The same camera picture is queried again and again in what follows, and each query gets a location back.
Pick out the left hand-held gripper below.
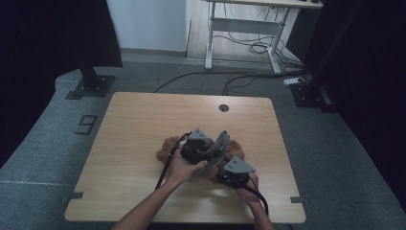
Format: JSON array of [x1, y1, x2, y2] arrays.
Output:
[[180, 127, 218, 166]]

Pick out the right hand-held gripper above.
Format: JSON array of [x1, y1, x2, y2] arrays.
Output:
[[215, 155, 257, 190]]

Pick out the grey striped cloth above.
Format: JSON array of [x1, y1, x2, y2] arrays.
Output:
[[195, 129, 231, 175]]

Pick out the brown teddy bear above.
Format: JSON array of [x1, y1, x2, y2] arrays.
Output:
[[155, 135, 246, 185]]

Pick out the person's right hand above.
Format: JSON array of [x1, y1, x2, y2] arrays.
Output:
[[234, 172, 261, 206]]

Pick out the person's left hand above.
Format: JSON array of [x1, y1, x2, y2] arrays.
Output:
[[166, 148, 209, 189]]

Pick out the white power strip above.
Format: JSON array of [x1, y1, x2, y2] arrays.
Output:
[[282, 77, 305, 86]]

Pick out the black metal stand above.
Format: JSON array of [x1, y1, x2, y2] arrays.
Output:
[[288, 0, 368, 113]]

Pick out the black curtain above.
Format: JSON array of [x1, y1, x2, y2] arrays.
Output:
[[0, 0, 124, 169], [303, 0, 406, 212]]

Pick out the left hand-held gripper cable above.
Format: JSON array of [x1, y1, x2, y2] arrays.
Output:
[[155, 132, 192, 191]]

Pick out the hand-held gripper cable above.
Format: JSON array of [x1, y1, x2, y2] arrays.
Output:
[[247, 175, 270, 216], [155, 132, 192, 191]]

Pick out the right hand-held gripper cable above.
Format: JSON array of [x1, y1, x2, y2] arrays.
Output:
[[247, 175, 270, 216]]

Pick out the grey table edge bracket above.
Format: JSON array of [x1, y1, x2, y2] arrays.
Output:
[[289, 195, 310, 205], [60, 191, 84, 203]]

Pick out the long black floor cable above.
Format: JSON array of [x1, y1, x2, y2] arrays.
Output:
[[152, 70, 307, 96]]

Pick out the tangle of black cables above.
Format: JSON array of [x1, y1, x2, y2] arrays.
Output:
[[212, 3, 305, 70]]

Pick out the black stand with base plate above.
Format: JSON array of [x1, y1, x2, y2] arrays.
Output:
[[72, 57, 117, 99]]

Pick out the white desk frame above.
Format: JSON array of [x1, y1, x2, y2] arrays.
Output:
[[204, 0, 324, 75]]

